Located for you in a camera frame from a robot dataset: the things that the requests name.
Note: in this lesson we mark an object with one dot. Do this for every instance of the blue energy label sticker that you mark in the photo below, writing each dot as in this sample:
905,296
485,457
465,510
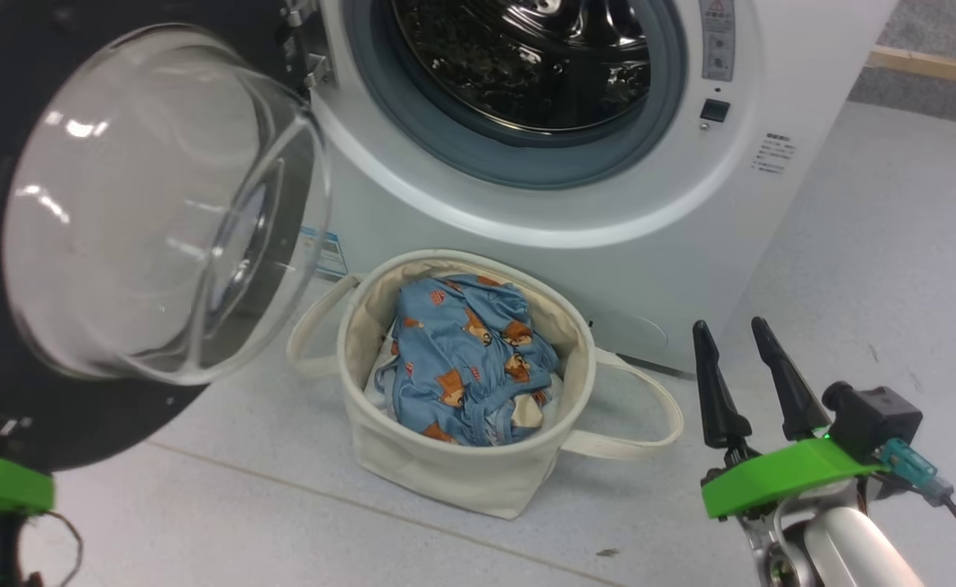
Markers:
325,254

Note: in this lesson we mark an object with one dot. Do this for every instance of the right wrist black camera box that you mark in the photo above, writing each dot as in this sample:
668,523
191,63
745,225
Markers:
874,420

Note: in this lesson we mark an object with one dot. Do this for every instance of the blue bear-print garment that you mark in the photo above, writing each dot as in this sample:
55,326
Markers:
462,359

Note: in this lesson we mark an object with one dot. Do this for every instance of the dark round glass washer door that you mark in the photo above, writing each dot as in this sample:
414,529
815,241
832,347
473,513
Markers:
119,204

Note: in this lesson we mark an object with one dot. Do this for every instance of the grey warning label sticker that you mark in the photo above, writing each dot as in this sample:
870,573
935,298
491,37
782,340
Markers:
716,41

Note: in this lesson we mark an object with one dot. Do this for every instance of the round white filter cover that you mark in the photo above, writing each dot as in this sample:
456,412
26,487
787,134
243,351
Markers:
629,333

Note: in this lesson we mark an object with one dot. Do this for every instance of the cream canvas laundry basket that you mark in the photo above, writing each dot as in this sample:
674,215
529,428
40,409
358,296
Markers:
445,481

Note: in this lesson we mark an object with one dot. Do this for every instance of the dark rectangular block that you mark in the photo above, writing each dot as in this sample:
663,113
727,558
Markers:
714,110

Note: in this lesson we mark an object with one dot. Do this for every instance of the white front-load washing machine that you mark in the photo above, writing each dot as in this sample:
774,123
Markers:
649,269

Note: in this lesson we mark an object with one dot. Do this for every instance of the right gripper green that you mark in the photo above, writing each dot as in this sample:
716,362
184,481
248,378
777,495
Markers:
780,477

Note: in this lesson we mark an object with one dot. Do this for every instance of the wooden baseboard strip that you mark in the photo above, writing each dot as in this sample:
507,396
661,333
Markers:
935,67

